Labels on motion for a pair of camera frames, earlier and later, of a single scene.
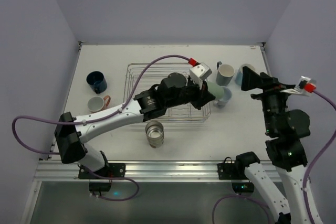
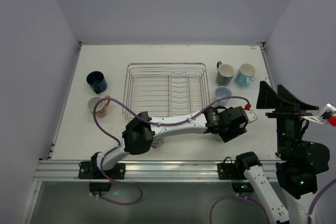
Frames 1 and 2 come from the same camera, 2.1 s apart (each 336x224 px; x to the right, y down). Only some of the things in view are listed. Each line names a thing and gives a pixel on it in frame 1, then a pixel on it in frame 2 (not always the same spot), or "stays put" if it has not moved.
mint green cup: x=215 y=89 → x=217 y=138
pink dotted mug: x=97 y=103 stays put
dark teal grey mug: x=224 y=73 stays put
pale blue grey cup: x=221 y=103 stays put
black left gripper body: x=200 y=95 → x=235 y=132
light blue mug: x=238 y=79 stays put
